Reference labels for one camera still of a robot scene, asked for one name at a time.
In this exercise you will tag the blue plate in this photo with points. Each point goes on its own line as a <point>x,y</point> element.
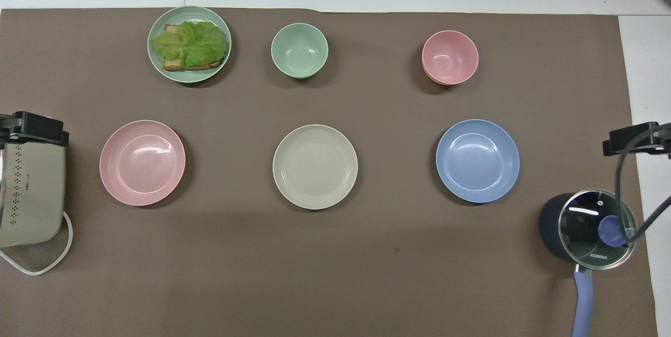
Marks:
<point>477,161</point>

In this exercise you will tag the toast slice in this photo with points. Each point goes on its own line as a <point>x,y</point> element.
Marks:
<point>175,64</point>

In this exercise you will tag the beige plate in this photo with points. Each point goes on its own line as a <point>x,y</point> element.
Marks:
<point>315,166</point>

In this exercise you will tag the green bowl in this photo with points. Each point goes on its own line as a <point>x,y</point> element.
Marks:
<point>299,50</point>

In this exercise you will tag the dark blue saucepan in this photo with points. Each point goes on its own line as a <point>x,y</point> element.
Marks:
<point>583,295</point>

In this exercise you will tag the green plate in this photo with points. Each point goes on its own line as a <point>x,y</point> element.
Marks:
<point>160,67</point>

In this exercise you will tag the pink plate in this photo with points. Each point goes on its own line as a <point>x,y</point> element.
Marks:
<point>142,163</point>

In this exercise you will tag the pink bowl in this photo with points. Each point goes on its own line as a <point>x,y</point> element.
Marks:
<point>450,57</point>

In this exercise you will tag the green lettuce leaf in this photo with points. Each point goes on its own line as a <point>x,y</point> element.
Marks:
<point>191,42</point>

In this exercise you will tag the glass pot lid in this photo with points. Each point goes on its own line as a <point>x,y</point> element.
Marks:
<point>582,232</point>

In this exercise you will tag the black stand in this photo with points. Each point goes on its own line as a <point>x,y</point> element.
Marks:
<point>631,139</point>
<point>36,128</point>

